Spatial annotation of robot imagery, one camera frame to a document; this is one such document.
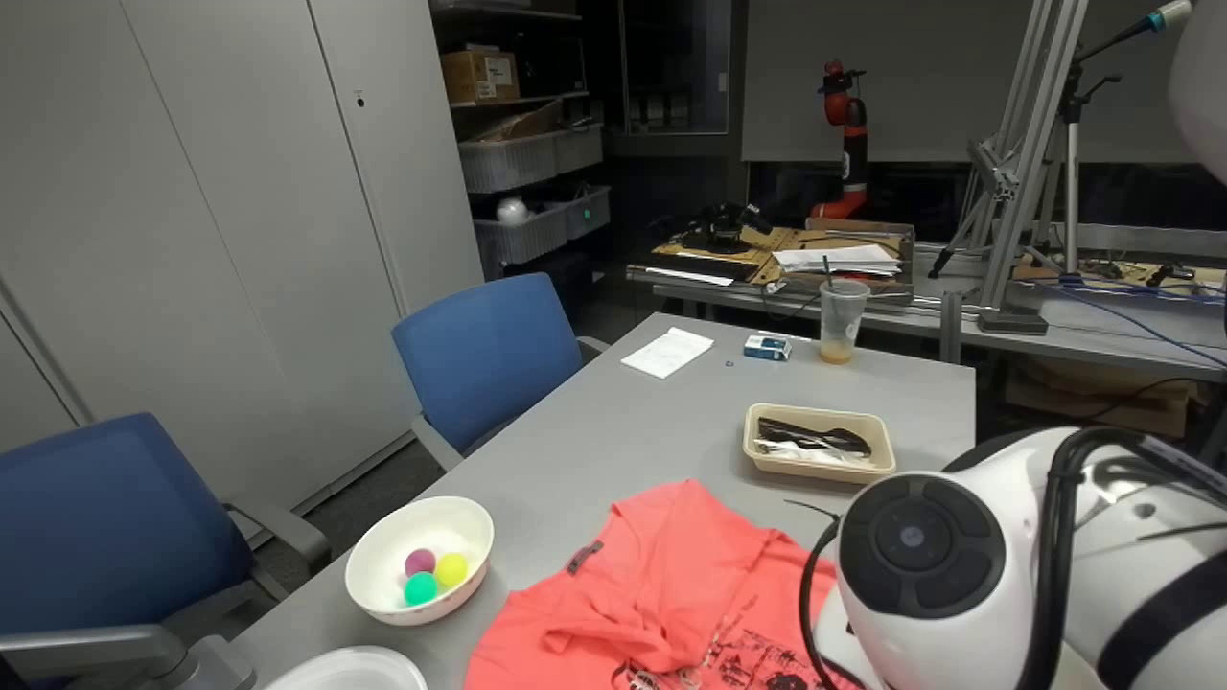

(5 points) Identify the red T-shirt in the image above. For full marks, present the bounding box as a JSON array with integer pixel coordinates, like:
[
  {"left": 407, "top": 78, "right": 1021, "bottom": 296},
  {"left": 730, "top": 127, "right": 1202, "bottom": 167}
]
[{"left": 462, "top": 482, "right": 856, "bottom": 690}]

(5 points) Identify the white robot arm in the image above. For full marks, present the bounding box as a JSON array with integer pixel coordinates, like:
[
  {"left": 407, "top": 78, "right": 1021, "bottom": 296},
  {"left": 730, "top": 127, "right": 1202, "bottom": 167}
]
[{"left": 796, "top": 425, "right": 1227, "bottom": 690}]

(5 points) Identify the white paper sheet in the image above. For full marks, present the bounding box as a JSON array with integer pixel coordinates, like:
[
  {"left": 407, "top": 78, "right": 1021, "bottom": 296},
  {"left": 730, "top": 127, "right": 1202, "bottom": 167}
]
[{"left": 623, "top": 326, "right": 707, "bottom": 381}]

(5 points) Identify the blue office chair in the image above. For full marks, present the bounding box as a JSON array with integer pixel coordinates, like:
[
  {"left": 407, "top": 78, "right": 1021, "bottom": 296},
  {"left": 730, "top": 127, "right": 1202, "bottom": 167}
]
[
  {"left": 0, "top": 415, "right": 329, "bottom": 690},
  {"left": 389, "top": 274, "right": 605, "bottom": 471}
]

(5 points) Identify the small blue white box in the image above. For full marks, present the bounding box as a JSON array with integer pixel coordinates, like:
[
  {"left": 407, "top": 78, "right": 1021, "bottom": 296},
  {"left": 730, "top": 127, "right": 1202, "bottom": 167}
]
[{"left": 745, "top": 335, "right": 789, "bottom": 362}]

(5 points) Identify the beige cutlery tray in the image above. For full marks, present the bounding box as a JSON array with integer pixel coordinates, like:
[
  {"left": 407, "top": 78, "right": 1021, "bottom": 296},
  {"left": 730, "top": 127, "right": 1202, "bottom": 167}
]
[{"left": 738, "top": 404, "right": 897, "bottom": 487}]

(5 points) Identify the clear plastic cup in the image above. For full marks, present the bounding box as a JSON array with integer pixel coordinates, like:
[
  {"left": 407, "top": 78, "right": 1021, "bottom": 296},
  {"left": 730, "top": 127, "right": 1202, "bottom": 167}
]
[{"left": 816, "top": 282, "right": 869, "bottom": 363}]

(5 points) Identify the grey storage bins shelf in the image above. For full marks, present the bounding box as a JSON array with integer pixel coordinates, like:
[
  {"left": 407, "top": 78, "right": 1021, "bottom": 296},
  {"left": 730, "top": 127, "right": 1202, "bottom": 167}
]
[{"left": 429, "top": 0, "right": 608, "bottom": 277}]

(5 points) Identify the yellow ball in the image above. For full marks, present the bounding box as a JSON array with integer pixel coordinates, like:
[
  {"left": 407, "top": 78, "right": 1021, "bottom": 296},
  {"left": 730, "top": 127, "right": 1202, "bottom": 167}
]
[{"left": 438, "top": 553, "right": 470, "bottom": 590}]

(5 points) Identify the white bowl with balls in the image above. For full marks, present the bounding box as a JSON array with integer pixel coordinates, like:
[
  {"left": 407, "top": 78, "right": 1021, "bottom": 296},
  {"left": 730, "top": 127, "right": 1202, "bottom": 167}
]
[{"left": 344, "top": 495, "right": 495, "bottom": 627}]

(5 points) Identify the pink ball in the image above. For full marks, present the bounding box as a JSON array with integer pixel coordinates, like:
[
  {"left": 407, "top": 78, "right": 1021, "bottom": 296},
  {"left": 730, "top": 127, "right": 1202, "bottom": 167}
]
[{"left": 403, "top": 549, "right": 438, "bottom": 577}]

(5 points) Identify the green ball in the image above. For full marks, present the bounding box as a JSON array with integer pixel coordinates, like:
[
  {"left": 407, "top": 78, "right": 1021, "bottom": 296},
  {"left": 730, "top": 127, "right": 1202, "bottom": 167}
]
[{"left": 403, "top": 577, "right": 439, "bottom": 607}]

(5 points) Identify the white empty plate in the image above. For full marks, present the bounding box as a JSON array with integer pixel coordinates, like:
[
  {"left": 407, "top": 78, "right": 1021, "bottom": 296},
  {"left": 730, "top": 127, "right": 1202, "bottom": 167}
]
[{"left": 264, "top": 643, "right": 429, "bottom": 690}]

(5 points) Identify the cluttered back table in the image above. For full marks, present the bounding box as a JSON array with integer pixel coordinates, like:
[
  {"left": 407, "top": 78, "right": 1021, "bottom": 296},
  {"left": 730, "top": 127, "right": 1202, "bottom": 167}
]
[{"left": 623, "top": 247, "right": 1227, "bottom": 384}]

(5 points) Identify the aluminium frame stand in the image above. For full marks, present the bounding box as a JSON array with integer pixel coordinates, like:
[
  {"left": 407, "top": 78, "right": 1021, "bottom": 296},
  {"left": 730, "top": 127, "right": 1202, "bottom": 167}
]
[{"left": 926, "top": 0, "right": 1087, "bottom": 335}]

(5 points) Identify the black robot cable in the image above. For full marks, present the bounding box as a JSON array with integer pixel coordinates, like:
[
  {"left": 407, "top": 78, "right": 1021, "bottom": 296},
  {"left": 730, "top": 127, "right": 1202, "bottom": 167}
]
[{"left": 796, "top": 425, "right": 1227, "bottom": 690}]

